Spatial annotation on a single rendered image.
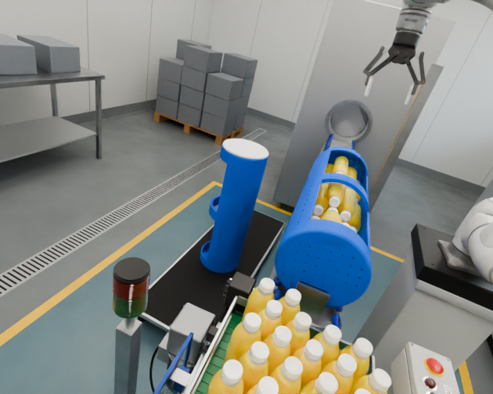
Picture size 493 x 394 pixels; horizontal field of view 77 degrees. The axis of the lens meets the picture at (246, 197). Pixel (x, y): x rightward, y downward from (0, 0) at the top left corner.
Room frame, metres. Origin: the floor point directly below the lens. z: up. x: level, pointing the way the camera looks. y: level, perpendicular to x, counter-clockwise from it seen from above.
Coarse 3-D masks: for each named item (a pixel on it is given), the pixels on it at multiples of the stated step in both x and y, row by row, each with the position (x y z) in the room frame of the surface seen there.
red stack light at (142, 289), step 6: (114, 282) 0.38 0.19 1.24; (120, 282) 0.37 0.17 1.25; (144, 282) 0.39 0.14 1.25; (114, 288) 0.38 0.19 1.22; (120, 288) 0.37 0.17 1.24; (126, 288) 0.37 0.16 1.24; (132, 288) 0.37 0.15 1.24; (138, 288) 0.38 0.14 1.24; (144, 288) 0.39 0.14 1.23; (120, 294) 0.37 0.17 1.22; (126, 294) 0.37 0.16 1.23; (132, 294) 0.37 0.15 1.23; (138, 294) 0.38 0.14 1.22; (144, 294) 0.39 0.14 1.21
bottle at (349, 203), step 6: (348, 192) 1.20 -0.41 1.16; (354, 192) 1.24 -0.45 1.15; (348, 198) 1.15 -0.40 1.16; (354, 198) 1.18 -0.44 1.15; (342, 204) 1.10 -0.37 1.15; (348, 204) 1.10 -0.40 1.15; (354, 204) 1.13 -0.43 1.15; (342, 210) 1.08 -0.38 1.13; (348, 210) 1.08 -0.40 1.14; (354, 210) 1.10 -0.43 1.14
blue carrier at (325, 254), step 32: (320, 160) 1.44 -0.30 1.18; (352, 160) 1.57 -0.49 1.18; (288, 224) 0.89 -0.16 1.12; (320, 224) 0.77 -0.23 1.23; (288, 256) 0.75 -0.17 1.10; (320, 256) 0.73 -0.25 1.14; (352, 256) 0.72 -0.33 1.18; (288, 288) 0.74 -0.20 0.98; (320, 288) 0.73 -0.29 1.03; (352, 288) 0.71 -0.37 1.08
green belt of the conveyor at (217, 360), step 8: (232, 320) 0.64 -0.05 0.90; (240, 320) 0.65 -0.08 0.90; (232, 328) 0.61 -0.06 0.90; (224, 336) 0.58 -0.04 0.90; (224, 344) 0.55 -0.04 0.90; (216, 352) 0.53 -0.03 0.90; (224, 352) 0.53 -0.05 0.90; (216, 360) 0.50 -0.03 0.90; (208, 368) 0.48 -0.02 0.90; (216, 368) 0.48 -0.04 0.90; (208, 376) 0.46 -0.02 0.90; (200, 384) 0.43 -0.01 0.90; (208, 384) 0.44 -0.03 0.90; (200, 392) 0.42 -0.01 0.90
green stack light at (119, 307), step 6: (114, 294) 0.38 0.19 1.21; (114, 300) 0.38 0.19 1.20; (120, 300) 0.37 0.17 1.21; (126, 300) 0.37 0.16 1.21; (132, 300) 0.37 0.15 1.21; (138, 300) 0.38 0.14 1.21; (144, 300) 0.39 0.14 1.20; (114, 306) 0.38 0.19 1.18; (120, 306) 0.37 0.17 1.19; (126, 306) 0.37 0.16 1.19; (132, 306) 0.37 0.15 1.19; (138, 306) 0.38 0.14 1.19; (144, 306) 0.39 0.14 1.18; (114, 312) 0.37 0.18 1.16; (120, 312) 0.37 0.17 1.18; (126, 312) 0.37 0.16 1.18; (132, 312) 0.37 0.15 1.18; (138, 312) 0.38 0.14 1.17
